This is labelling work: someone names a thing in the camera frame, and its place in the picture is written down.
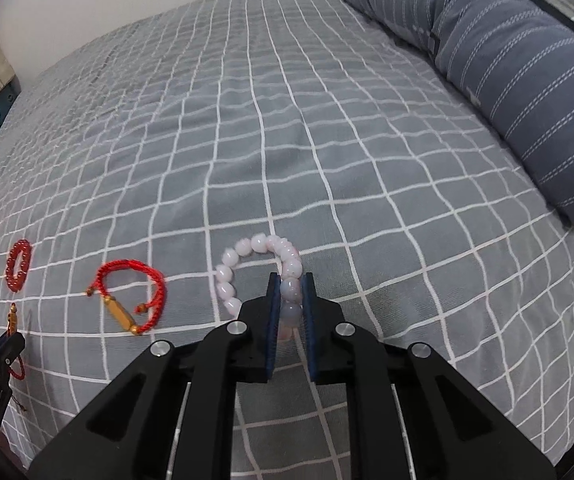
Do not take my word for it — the blue striped pillow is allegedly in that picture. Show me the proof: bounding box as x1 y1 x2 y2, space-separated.
338 0 574 227

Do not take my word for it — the red string bracelet gold charm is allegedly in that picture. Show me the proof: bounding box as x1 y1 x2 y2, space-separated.
6 303 27 381

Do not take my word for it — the grey checked bed sheet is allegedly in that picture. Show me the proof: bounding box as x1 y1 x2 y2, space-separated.
0 0 574 476

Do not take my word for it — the pink bead bracelet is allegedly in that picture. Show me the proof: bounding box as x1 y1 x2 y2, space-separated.
215 233 304 339

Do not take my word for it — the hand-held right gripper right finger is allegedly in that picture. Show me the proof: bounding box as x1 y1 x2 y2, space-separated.
302 272 559 480

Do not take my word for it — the red bead bracelet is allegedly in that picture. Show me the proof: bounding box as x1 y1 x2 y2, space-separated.
5 240 33 293

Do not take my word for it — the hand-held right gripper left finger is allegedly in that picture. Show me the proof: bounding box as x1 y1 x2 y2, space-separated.
28 272 282 480

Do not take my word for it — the red cord bracelet gold charm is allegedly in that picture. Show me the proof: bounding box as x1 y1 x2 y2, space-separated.
85 259 167 335

